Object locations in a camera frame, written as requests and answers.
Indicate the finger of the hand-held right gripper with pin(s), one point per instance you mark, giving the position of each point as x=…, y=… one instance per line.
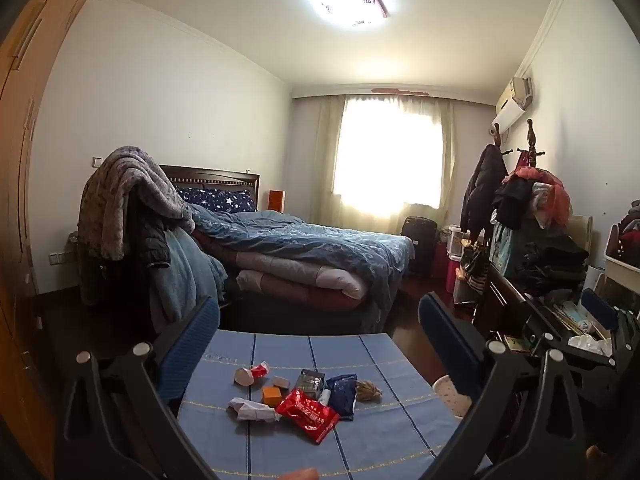
x=550, y=320
x=597, y=307

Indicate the wooden coat rack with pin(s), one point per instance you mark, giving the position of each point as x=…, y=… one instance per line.
x=530, y=135

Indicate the teal printed bag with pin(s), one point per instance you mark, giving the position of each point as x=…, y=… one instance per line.
x=505, y=250

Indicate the small grey box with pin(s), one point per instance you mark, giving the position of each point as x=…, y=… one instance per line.
x=281, y=385

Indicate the white air conditioner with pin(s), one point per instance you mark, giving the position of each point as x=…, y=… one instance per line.
x=510, y=105

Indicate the striped handbag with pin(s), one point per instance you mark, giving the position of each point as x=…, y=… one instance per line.
x=472, y=270

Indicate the wall socket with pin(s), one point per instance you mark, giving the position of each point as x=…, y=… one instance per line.
x=61, y=258

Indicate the white crumpled paper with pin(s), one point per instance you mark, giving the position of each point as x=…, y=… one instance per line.
x=590, y=345

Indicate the red snack bag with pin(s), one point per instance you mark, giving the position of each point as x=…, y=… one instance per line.
x=307, y=415

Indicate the pile of hanging clothes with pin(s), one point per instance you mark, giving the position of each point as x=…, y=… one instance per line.
x=540, y=195

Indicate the white laundry basket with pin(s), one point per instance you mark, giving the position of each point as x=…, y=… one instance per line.
x=620, y=260

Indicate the bed with dark wooden headboard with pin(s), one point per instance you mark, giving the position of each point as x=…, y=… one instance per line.
x=300, y=317

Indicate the white storage box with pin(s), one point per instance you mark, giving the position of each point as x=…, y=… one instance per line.
x=460, y=240

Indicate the brown fibre clump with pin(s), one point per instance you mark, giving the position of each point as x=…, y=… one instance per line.
x=369, y=391

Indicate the blue striped tablecloth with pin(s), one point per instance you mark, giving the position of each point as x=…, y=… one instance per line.
x=350, y=455

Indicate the person's left hand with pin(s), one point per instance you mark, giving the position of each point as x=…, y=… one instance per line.
x=300, y=475

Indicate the white bowl red flowers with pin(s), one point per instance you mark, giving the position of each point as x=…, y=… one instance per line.
x=447, y=397

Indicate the black jacket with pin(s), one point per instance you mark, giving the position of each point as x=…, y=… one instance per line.
x=150, y=245

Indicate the black suitcase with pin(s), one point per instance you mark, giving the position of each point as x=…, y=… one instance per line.
x=419, y=245

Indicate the sheer cream curtain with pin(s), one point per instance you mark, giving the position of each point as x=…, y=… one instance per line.
x=320, y=160

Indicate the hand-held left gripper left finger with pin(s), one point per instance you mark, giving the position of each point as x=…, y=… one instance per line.
x=192, y=340

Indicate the green and cream book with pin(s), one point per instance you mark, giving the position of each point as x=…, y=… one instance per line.
x=514, y=344

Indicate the red and white paper cup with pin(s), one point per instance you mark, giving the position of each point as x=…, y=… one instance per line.
x=252, y=374

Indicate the dark snack packet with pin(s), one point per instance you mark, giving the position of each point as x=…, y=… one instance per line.
x=310, y=382

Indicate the blue duvet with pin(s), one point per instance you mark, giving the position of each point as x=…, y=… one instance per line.
x=325, y=240

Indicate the small orange box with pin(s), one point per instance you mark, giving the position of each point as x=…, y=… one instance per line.
x=272, y=396

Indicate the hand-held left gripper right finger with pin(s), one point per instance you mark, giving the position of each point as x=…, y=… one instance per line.
x=450, y=350

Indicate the blue star print pillow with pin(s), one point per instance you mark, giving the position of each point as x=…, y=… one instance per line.
x=220, y=199

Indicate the orange wooden wardrobe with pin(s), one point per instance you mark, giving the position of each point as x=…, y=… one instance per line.
x=25, y=160

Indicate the grey fleece blanket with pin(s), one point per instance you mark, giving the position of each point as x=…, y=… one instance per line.
x=130, y=185

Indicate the orange nightstand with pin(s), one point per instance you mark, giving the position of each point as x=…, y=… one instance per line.
x=276, y=200

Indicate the stack of folded dark clothes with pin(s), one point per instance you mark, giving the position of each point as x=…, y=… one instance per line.
x=555, y=265

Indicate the crumpled white tissue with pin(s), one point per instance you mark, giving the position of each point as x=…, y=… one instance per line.
x=250, y=409

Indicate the blue snack bag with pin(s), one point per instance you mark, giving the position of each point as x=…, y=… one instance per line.
x=342, y=397

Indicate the blue fleece robe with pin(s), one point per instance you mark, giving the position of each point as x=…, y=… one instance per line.
x=185, y=270

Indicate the black hanging coat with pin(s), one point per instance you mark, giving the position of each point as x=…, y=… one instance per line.
x=482, y=185

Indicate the dark wooden dresser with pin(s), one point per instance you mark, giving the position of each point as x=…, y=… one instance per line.
x=500, y=300

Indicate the folded pink and white quilt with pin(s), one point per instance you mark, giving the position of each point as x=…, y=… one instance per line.
x=300, y=280

